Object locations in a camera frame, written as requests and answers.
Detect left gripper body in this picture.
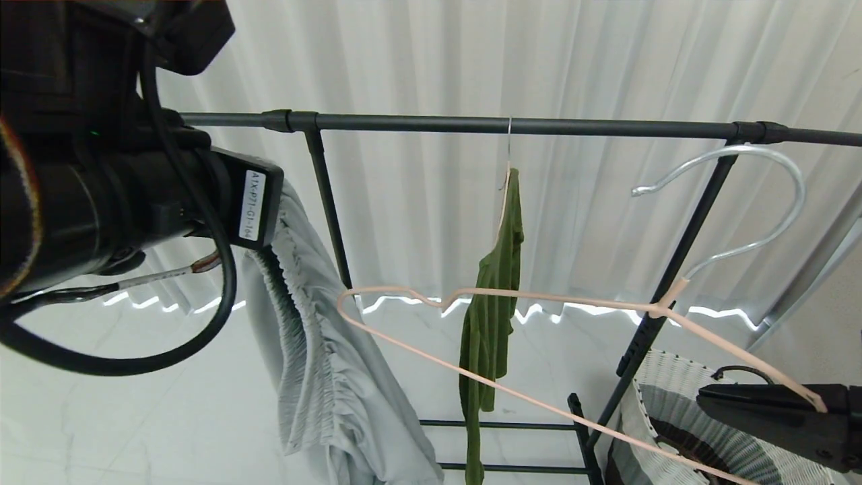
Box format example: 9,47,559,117
27,145,284,287

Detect pale grey shorts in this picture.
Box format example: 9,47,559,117
240,179,445,485

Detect green printed shirt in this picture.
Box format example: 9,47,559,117
459,168,525,485

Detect pink clothes hanger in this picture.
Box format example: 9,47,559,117
335,144,829,485
495,117,517,251

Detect black clothes rack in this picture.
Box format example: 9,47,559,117
176,109,862,485

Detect white laundry basket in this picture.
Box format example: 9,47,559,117
605,349,862,485

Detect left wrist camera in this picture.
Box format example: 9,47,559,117
0,0,236,146

